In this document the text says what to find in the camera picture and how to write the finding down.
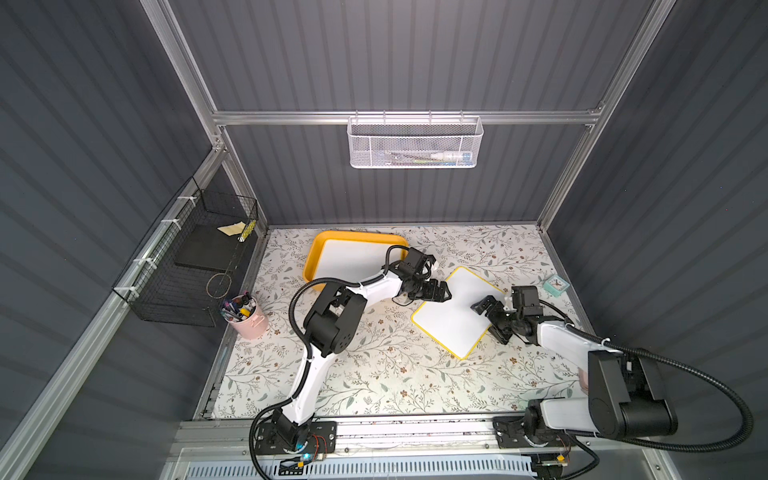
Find small mint green clock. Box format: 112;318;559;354
542;274;571;297

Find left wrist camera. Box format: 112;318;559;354
397;247;436;279

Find whiteboard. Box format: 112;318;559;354
411;267;505;360
307;239;391;283

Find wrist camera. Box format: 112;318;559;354
397;247;436;279
511;286;543;319

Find floral table mat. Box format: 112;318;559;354
212;225;583;420

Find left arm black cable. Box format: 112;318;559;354
248;244;409;480

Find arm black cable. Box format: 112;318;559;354
248;244;409;480
539;299;755;454

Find yellow plastic storage box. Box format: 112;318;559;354
303;231;409;282

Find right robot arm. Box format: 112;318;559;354
471;295;678;440

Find white wire mesh basket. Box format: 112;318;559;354
346;114;484;170

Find black wire basket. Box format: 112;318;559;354
113;181;260;327

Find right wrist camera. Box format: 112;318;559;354
511;286;543;319

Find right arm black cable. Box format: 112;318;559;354
539;299;755;454

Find yellow sticky note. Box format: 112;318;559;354
217;222;246;236

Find pink pen cup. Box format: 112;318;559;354
219;292;268;341

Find markers in white basket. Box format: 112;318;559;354
376;151;476;168

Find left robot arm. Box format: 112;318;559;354
271;272;452;449

